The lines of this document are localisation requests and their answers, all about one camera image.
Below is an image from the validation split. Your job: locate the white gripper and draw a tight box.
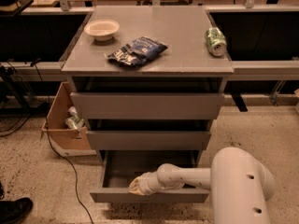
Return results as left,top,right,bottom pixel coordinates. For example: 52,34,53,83
129,172,163,195

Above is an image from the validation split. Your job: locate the grey bottom drawer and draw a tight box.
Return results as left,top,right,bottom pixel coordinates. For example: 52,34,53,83
91,150,208,203

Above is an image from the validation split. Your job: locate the grey drawer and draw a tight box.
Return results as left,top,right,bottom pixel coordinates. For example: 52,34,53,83
86,119,211,150
91,150,208,203
70,77,225,120

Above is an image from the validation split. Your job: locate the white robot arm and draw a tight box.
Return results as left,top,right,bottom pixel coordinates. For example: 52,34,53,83
129,147,275,224

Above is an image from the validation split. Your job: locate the grey middle drawer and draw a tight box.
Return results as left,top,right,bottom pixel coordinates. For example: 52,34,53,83
86,119,211,150

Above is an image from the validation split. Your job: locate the grey top drawer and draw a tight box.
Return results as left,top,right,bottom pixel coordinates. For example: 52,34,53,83
70,77,225,120

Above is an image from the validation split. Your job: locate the grey drawer cabinet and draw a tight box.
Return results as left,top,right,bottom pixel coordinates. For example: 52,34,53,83
61,5,235,166

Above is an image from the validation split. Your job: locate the cardboard box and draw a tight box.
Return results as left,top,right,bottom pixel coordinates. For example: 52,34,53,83
42,82,91,150

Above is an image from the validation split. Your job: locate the green can in box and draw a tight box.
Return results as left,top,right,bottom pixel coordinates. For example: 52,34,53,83
65,106,84,131

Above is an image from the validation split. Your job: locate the black shoe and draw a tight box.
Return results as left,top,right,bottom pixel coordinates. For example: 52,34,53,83
0,197,33,224

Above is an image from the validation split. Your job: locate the blue chip bag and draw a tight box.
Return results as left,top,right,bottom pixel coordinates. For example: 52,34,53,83
107,36,168,67

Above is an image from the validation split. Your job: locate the white bowl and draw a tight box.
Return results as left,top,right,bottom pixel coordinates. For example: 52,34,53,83
84,20,120,41

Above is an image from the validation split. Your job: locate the green soda can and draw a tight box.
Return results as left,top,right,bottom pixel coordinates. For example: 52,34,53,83
205,27,227,57

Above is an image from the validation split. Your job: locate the black floor cable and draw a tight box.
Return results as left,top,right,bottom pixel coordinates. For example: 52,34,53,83
31,59,95,224

